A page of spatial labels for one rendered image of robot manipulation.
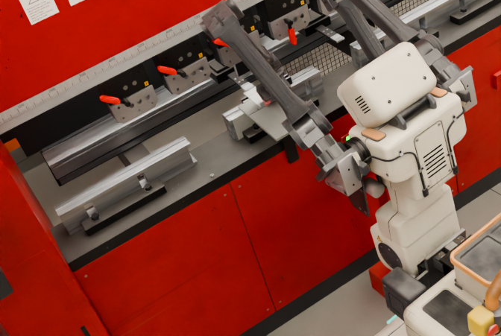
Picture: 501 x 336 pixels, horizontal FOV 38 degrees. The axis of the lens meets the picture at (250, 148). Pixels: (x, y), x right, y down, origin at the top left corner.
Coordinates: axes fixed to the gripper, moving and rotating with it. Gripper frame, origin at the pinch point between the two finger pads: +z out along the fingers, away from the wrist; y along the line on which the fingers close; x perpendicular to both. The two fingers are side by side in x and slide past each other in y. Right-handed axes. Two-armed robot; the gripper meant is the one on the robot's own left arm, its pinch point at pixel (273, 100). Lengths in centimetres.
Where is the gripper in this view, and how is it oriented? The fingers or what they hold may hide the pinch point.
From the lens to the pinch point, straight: 247.8
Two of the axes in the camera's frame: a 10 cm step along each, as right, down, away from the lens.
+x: 5.3, 7.5, -3.9
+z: 0.1, 4.6, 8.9
